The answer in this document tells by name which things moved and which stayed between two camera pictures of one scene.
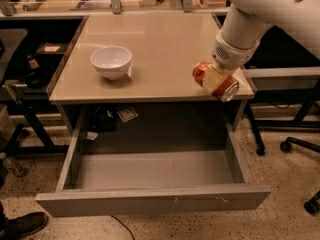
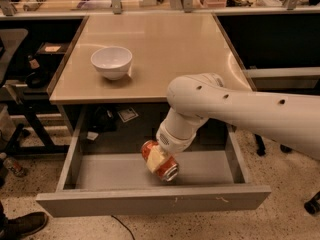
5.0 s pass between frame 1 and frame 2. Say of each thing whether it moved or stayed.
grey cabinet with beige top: stayed
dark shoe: stayed
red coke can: moved
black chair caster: stayed
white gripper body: moved
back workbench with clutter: stayed
